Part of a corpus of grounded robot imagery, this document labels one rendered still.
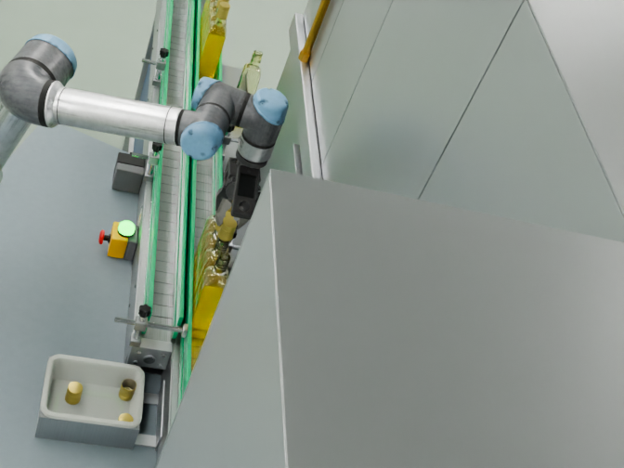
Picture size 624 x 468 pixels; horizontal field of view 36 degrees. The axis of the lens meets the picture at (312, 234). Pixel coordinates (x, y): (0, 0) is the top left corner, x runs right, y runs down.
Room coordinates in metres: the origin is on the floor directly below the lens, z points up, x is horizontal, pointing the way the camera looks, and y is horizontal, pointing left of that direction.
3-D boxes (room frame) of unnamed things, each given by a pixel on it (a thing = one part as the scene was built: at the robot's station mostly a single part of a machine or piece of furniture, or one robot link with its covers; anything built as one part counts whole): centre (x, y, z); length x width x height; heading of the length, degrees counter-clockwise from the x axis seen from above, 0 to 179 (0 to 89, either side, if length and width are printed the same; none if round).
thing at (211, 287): (1.61, 0.16, 0.99); 0.06 x 0.06 x 0.21; 21
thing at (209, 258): (1.66, 0.18, 0.99); 0.06 x 0.06 x 0.21; 21
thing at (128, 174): (2.14, 0.56, 0.79); 0.08 x 0.08 x 0.08; 20
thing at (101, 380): (1.35, 0.31, 0.80); 0.22 x 0.17 x 0.09; 110
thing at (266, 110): (1.68, 0.19, 1.48); 0.09 x 0.08 x 0.11; 95
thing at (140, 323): (1.50, 0.25, 0.95); 0.17 x 0.03 x 0.12; 110
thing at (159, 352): (1.50, 0.24, 0.85); 0.09 x 0.04 x 0.07; 110
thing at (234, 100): (1.66, 0.29, 1.48); 0.11 x 0.11 x 0.08; 5
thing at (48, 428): (1.36, 0.28, 0.79); 0.27 x 0.17 x 0.08; 110
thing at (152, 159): (2.04, 0.50, 0.94); 0.07 x 0.04 x 0.13; 110
